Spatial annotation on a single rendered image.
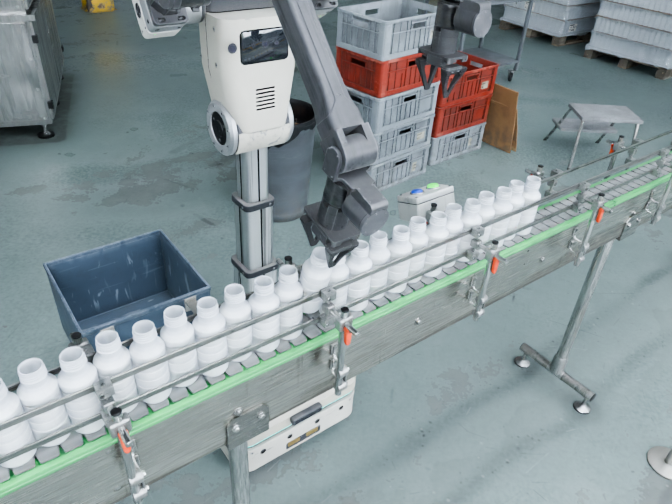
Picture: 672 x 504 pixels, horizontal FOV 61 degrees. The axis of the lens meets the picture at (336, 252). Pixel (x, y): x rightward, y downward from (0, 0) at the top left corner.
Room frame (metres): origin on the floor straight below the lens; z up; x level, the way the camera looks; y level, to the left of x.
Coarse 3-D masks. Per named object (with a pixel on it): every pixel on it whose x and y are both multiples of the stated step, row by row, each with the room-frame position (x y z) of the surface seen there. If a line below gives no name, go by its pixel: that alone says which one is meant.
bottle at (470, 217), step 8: (472, 200) 1.24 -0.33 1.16; (464, 208) 1.22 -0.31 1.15; (472, 208) 1.21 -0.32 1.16; (464, 216) 1.21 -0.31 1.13; (472, 216) 1.21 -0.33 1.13; (480, 216) 1.23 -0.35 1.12; (464, 224) 1.20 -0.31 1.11; (472, 224) 1.20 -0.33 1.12; (464, 240) 1.20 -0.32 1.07; (464, 248) 1.20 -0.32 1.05
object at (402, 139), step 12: (420, 120) 3.63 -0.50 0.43; (432, 120) 3.73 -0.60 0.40; (384, 132) 3.38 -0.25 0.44; (396, 132) 3.48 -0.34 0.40; (408, 132) 3.56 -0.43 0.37; (420, 132) 3.65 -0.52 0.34; (384, 144) 3.41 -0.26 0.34; (396, 144) 3.48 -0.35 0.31; (408, 144) 3.58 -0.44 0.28; (420, 144) 3.66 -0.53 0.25; (384, 156) 3.42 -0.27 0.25; (396, 156) 3.49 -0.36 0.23
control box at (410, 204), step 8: (440, 184) 1.42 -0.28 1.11; (408, 192) 1.37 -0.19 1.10; (424, 192) 1.35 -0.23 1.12; (432, 192) 1.34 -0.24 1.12; (440, 192) 1.35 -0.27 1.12; (448, 192) 1.37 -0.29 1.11; (400, 200) 1.34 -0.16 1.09; (408, 200) 1.32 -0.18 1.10; (416, 200) 1.30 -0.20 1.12; (424, 200) 1.31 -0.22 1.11; (432, 200) 1.33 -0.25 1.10; (440, 200) 1.34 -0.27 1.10; (448, 200) 1.36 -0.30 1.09; (400, 208) 1.34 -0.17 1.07; (408, 208) 1.32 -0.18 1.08; (416, 208) 1.29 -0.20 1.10; (424, 208) 1.30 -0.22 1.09; (440, 208) 1.34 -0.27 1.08; (400, 216) 1.34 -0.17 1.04; (408, 216) 1.31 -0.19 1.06; (424, 216) 1.30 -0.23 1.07
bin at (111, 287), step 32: (96, 256) 1.22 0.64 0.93; (128, 256) 1.27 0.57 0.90; (160, 256) 1.33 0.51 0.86; (64, 288) 1.16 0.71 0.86; (96, 288) 1.21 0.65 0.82; (128, 288) 1.26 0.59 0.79; (160, 288) 1.32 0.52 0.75; (192, 288) 1.18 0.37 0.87; (64, 320) 1.08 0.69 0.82; (96, 320) 1.18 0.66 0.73; (128, 320) 0.97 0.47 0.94; (160, 320) 1.01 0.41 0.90
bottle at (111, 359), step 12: (96, 336) 0.68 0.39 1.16; (108, 336) 0.69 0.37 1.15; (96, 348) 0.67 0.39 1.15; (108, 348) 0.66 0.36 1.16; (120, 348) 0.68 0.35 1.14; (96, 360) 0.66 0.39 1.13; (108, 360) 0.66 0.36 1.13; (120, 360) 0.67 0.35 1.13; (108, 372) 0.65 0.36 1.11; (120, 372) 0.66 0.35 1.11; (120, 384) 0.65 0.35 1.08; (132, 384) 0.67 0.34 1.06; (120, 396) 0.65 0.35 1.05; (132, 396) 0.67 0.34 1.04; (132, 408) 0.66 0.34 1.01
